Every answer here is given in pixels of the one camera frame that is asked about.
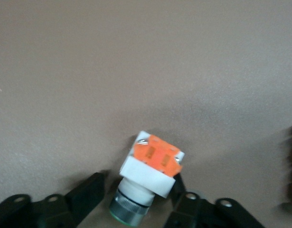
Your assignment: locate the green button orange cover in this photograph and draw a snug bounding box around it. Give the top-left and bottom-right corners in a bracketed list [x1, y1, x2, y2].
[109, 130, 186, 225]

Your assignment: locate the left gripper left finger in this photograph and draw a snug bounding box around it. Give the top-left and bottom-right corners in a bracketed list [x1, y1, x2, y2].
[0, 171, 106, 228]

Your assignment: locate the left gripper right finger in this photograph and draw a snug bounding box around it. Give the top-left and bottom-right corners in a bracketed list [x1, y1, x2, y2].
[165, 174, 265, 228]

